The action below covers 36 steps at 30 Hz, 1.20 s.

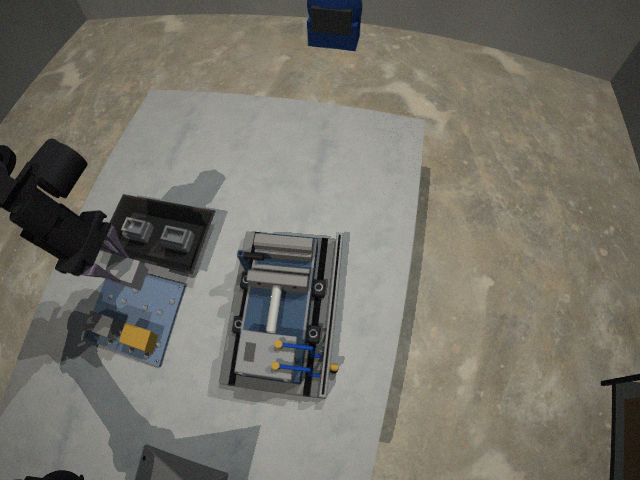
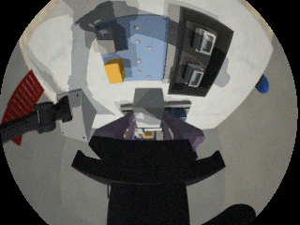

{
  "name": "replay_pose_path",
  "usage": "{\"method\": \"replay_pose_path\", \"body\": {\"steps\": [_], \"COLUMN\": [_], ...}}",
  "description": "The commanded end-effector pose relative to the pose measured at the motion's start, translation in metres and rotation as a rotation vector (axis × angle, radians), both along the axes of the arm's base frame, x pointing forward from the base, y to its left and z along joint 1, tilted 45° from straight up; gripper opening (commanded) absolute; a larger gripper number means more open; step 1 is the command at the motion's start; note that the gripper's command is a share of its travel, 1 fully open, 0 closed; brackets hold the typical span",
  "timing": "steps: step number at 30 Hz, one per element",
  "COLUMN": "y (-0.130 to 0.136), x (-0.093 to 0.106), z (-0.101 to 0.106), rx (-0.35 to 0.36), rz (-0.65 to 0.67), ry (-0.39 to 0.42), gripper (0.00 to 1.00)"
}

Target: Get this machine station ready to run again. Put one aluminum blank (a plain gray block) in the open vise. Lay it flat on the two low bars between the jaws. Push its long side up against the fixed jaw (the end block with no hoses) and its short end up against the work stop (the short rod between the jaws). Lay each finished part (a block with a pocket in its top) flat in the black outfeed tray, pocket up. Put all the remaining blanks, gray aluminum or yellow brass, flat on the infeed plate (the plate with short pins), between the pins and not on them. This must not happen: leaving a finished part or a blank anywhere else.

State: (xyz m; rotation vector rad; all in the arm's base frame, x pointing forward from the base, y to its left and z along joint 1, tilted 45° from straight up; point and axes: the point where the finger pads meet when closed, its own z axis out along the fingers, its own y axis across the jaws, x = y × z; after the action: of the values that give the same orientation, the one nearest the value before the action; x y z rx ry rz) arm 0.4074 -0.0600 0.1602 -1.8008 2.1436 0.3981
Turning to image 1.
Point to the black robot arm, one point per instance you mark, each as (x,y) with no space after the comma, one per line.
(55,168)

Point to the yellow rectangular block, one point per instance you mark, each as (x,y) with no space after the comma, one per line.
(138,338)

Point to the grey flat bar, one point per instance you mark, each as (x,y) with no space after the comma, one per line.
(281,269)
(285,254)

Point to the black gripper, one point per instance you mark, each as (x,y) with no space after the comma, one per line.
(81,242)

